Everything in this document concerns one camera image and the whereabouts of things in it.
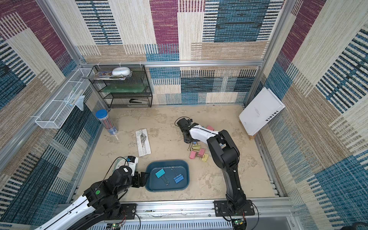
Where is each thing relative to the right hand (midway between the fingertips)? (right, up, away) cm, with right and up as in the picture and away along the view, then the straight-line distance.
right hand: (191, 136), depth 101 cm
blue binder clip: (-8, -21, -18) cm, 29 cm away
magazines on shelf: (-54, +40, -8) cm, 68 cm away
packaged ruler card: (-33, -4, -2) cm, 34 cm away
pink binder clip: (0, -11, -9) cm, 14 cm away
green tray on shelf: (-45, +33, -5) cm, 56 cm away
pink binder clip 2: (+6, -9, -9) cm, 14 cm away
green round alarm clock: (-44, -15, -12) cm, 48 cm away
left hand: (-26, -17, -22) cm, 39 cm away
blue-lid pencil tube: (-66, +15, +8) cm, 69 cm away
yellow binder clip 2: (+3, -6, -6) cm, 9 cm away
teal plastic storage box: (-15, -21, -16) cm, 30 cm away
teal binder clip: (-19, -20, -16) cm, 32 cm away
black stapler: (-42, +26, +9) cm, 50 cm away
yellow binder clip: (+8, -12, -12) cm, 18 cm away
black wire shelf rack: (-37, +42, +1) cm, 56 cm away
